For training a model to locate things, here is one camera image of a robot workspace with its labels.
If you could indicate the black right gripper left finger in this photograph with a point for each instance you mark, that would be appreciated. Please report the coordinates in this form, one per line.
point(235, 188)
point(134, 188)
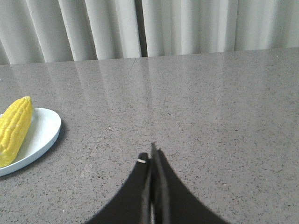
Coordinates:
point(132, 203)

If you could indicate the white pleated curtain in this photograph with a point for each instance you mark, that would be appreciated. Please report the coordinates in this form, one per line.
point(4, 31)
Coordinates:
point(33, 31)

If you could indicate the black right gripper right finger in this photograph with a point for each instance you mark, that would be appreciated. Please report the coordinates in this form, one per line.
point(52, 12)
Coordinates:
point(172, 202)

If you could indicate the light blue round plate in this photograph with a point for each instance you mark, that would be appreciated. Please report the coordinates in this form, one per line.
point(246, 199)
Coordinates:
point(42, 134)

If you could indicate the yellow plastic corn cob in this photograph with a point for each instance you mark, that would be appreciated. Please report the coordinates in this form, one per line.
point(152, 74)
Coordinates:
point(14, 125)

